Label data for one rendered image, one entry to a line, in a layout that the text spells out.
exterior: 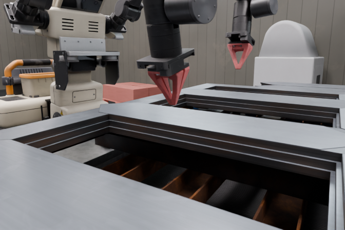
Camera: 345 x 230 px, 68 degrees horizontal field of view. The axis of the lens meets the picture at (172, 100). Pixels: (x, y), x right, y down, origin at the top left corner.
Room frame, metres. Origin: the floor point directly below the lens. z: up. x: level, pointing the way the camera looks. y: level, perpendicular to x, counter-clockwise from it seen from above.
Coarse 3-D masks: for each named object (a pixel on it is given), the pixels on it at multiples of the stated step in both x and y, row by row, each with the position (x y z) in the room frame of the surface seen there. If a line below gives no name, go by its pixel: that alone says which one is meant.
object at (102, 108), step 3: (105, 105) 0.84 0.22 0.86; (108, 105) 0.84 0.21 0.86; (111, 105) 0.84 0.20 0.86; (114, 105) 0.84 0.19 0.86; (117, 105) 0.84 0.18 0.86; (120, 105) 0.84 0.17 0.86; (123, 105) 0.84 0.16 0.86; (99, 108) 0.79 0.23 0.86; (102, 108) 0.79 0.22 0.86; (105, 108) 0.79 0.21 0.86; (108, 108) 0.79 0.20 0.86; (111, 108) 0.79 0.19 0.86; (99, 111) 0.74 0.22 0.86
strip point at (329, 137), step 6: (324, 126) 0.59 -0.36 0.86; (324, 132) 0.54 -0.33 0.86; (330, 132) 0.54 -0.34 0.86; (336, 132) 0.54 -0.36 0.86; (342, 132) 0.54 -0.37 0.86; (324, 138) 0.50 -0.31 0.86; (330, 138) 0.50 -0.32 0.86; (336, 138) 0.50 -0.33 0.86; (342, 138) 0.50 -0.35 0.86; (324, 144) 0.47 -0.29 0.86; (330, 144) 0.47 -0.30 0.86; (336, 144) 0.47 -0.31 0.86; (342, 144) 0.47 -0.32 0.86
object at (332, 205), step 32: (192, 96) 1.08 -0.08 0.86; (320, 96) 1.12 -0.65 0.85; (64, 128) 0.60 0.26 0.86; (96, 128) 0.67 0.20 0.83; (128, 128) 0.67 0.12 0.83; (160, 128) 0.62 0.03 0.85; (192, 128) 0.58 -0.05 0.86; (256, 160) 0.48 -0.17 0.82; (288, 160) 0.46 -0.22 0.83; (320, 160) 0.43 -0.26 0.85
